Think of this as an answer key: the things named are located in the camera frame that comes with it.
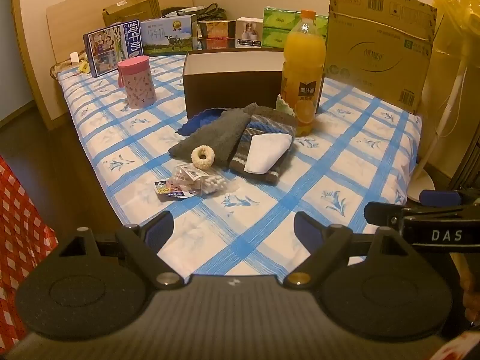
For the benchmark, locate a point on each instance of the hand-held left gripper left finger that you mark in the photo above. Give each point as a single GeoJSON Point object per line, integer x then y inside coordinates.
{"type": "Point", "coordinates": [159, 225]}

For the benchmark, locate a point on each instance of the pale green cloth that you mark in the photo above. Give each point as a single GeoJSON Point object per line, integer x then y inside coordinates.
{"type": "Point", "coordinates": [287, 107]}

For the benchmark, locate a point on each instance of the black bag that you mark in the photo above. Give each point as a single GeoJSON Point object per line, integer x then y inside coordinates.
{"type": "Point", "coordinates": [210, 11]}

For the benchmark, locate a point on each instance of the cream scrunchie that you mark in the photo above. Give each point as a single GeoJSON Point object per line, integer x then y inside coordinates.
{"type": "Point", "coordinates": [195, 161]}

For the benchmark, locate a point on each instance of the small brown cardboard box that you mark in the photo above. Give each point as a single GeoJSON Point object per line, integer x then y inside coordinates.
{"type": "Point", "coordinates": [131, 7]}

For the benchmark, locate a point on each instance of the pack of green tissues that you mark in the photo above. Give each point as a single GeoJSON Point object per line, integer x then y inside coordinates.
{"type": "Point", "coordinates": [273, 26]}

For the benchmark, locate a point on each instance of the dark red food box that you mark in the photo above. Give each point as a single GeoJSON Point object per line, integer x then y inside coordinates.
{"type": "Point", "coordinates": [215, 43]}

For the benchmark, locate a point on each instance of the small white box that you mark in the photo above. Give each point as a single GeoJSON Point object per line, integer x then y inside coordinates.
{"type": "Point", "coordinates": [74, 57]}

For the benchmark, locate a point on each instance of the cow print milk box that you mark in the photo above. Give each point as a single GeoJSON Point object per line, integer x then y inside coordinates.
{"type": "Point", "coordinates": [165, 39]}

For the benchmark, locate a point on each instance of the white product box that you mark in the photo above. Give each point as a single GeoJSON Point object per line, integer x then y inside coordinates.
{"type": "Point", "coordinates": [249, 33]}

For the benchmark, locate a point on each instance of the wooden headboard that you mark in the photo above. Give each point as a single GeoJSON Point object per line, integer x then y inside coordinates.
{"type": "Point", "coordinates": [75, 15]}

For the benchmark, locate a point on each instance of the orange gold food box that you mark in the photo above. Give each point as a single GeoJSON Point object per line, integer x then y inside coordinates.
{"type": "Point", "coordinates": [215, 29]}

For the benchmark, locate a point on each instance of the small yellow item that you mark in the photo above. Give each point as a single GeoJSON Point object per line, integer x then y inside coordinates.
{"type": "Point", "coordinates": [84, 67]}

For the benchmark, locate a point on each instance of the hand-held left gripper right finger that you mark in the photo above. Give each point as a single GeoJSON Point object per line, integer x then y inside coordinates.
{"type": "Point", "coordinates": [303, 225]}

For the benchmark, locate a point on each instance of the person's right forearm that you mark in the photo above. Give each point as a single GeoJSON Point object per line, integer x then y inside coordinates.
{"type": "Point", "coordinates": [471, 288]}

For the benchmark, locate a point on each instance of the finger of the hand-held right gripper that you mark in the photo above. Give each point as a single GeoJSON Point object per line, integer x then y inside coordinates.
{"type": "Point", "coordinates": [438, 197]}
{"type": "Point", "coordinates": [382, 215]}

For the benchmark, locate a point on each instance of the wooden side board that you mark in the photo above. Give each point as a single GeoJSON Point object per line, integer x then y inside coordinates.
{"type": "Point", "coordinates": [30, 45]}

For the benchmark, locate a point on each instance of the pink canister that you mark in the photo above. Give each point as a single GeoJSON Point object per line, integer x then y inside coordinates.
{"type": "Point", "coordinates": [138, 86]}

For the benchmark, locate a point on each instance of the blue milk carton box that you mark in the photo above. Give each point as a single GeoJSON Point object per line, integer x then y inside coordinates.
{"type": "Point", "coordinates": [108, 47]}

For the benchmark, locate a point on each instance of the black metal frame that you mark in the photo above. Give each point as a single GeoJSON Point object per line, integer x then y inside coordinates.
{"type": "Point", "coordinates": [467, 157]}

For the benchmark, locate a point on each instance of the white cloth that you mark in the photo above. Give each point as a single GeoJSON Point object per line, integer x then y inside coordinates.
{"type": "Point", "coordinates": [266, 152]}

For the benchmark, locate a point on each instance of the small blue printed packet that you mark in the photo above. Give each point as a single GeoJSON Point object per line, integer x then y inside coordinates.
{"type": "Point", "coordinates": [162, 187]}

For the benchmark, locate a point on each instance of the brown storage box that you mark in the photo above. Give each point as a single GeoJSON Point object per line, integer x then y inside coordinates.
{"type": "Point", "coordinates": [225, 86]}

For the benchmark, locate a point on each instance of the orange juice bottle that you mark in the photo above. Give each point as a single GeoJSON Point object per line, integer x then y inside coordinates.
{"type": "Point", "coordinates": [303, 56]}

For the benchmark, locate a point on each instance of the grey blue striped knit sock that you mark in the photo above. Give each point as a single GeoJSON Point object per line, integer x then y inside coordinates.
{"type": "Point", "coordinates": [262, 125]}

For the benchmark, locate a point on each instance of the red checked cloth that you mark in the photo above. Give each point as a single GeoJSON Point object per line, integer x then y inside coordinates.
{"type": "Point", "coordinates": [18, 232]}

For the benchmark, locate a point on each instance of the blue cloth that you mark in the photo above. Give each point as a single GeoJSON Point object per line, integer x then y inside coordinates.
{"type": "Point", "coordinates": [198, 122]}

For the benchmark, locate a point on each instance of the yellow plastic bag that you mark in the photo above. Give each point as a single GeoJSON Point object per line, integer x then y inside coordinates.
{"type": "Point", "coordinates": [457, 3]}

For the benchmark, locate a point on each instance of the white fan stand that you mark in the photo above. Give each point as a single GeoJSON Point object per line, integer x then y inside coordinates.
{"type": "Point", "coordinates": [422, 183]}

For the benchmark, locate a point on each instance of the large cardboard box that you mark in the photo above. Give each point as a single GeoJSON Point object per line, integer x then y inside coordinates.
{"type": "Point", "coordinates": [375, 45]}

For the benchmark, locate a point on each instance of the bag of cotton swabs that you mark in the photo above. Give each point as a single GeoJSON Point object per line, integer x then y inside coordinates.
{"type": "Point", "coordinates": [210, 185]}

